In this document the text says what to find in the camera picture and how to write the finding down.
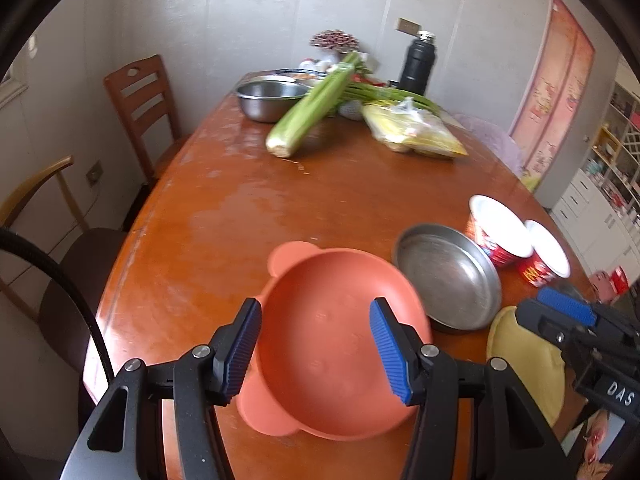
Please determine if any red small stool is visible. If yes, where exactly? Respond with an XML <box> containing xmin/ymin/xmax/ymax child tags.
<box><xmin>611</xmin><ymin>266</ymin><xmax>629</xmax><ymax>296</ymax></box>

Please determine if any small stainless steel bowl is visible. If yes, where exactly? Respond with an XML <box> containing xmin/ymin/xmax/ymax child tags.
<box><xmin>551</xmin><ymin>280</ymin><xmax>590</xmax><ymax>304</ymax></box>

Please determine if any purple cloth on chair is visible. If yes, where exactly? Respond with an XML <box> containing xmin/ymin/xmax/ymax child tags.
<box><xmin>452</xmin><ymin>113</ymin><xmax>523</xmax><ymax>177</ymax></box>

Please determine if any large celery bunch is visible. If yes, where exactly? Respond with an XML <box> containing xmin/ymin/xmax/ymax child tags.
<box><xmin>266</xmin><ymin>51</ymin><xmax>361</xmax><ymax>158</ymax></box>

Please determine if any curved armrest wooden chair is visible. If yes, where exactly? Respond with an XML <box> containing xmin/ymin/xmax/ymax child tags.
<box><xmin>0</xmin><ymin>154</ymin><xmax>129</xmax><ymax>376</ymax></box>

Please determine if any yellow shell-shaped plate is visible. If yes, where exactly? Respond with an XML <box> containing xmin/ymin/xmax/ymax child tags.
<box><xmin>486</xmin><ymin>306</ymin><xmax>565</xmax><ymax>426</ymax></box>

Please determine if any patterned plate with food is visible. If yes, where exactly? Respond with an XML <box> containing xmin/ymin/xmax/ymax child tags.
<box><xmin>273</xmin><ymin>68</ymin><xmax>326</xmax><ymax>81</ymax></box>

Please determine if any yellow noodles plastic bag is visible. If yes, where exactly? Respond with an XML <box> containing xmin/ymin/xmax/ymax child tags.
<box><xmin>361</xmin><ymin>98</ymin><xmax>468</xmax><ymax>158</ymax></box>

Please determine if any white shelf cabinet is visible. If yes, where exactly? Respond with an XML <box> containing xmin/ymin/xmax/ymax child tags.
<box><xmin>551</xmin><ymin>58</ymin><xmax>640</xmax><ymax>283</ymax></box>

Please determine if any black thermos bottle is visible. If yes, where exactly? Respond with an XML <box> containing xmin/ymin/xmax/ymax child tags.
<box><xmin>398</xmin><ymin>29</ymin><xmax>437</xmax><ymax>96</ymax></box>

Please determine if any pink hello kitty door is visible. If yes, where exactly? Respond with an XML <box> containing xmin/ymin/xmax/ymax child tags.
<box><xmin>510</xmin><ymin>0</ymin><xmax>596</xmax><ymax>192</ymax></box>

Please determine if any lower wall outlet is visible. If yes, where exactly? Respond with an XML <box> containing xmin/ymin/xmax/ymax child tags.
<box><xmin>86</xmin><ymin>160</ymin><xmax>103</xmax><ymax>188</ymax></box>

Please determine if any orange bear-shaped plate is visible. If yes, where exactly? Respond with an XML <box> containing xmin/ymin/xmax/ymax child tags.
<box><xmin>236</xmin><ymin>242</ymin><xmax>432</xmax><ymax>441</ymax></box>

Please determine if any brown slatted wooden chair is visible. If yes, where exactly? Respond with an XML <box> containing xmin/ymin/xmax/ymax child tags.
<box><xmin>103</xmin><ymin>54</ymin><xmax>189</xmax><ymax>188</ymax></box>

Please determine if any round metal pan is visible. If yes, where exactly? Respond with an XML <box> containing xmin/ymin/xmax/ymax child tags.
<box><xmin>393</xmin><ymin>223</ymin><xmax>502</xmax><ymax>332</ymax></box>

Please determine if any red noodle cup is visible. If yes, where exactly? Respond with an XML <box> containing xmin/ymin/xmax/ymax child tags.
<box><xmin>516</xmin><ymin>220</ymin><xmax>570</xmax><ymax>288</ymax></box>
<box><xmin>465</xmin><ymin>195</ymin><xmax>534</xmax><ymax>268</ymax></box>

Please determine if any large steel bowl far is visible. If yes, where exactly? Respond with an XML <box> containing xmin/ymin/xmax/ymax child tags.
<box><xmin>235</xmin><ymin>79</ymin><xmax>309</xmax><ymax>124</ymax></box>

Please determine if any black camera cable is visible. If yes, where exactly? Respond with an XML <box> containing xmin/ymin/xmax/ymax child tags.
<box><xmin>0</xmin><ymin>227</ymin><xmax>116</xmax><ymax>391</ymax></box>

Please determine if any wall power socket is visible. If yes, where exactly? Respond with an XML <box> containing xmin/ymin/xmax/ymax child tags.
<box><xmin>396</xmin><ymin>18</ymin><xmax>421</xmax><ymax>36</ymax></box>

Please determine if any red bean bag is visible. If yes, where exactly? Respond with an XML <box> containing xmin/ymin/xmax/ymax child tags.
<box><xmin>309</xmin><ymin>29</ymin><xmax>359</xmax><ymax>55</ymax></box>

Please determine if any white foam-netted fruit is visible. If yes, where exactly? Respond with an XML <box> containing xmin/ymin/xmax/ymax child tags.
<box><xmin>337</xmin><ymin>100</ymin><xmax>362</xmax><ymax>122</ymax></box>

